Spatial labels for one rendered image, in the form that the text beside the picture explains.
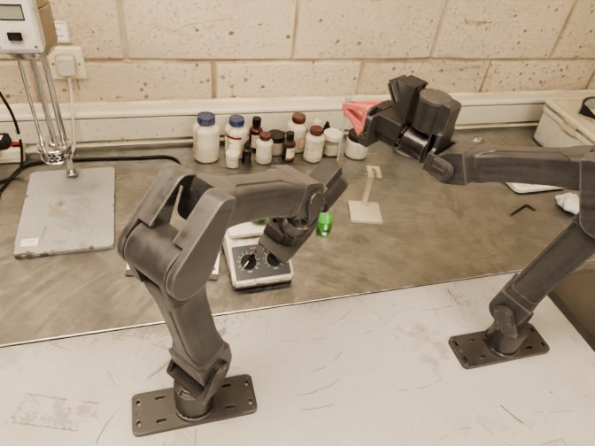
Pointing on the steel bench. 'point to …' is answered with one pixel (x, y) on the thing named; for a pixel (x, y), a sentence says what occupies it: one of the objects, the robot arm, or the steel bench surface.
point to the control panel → (256, 264)
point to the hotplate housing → (251, 279)
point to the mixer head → (27, 28)
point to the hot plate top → (244, 231)
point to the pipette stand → (370, 214)
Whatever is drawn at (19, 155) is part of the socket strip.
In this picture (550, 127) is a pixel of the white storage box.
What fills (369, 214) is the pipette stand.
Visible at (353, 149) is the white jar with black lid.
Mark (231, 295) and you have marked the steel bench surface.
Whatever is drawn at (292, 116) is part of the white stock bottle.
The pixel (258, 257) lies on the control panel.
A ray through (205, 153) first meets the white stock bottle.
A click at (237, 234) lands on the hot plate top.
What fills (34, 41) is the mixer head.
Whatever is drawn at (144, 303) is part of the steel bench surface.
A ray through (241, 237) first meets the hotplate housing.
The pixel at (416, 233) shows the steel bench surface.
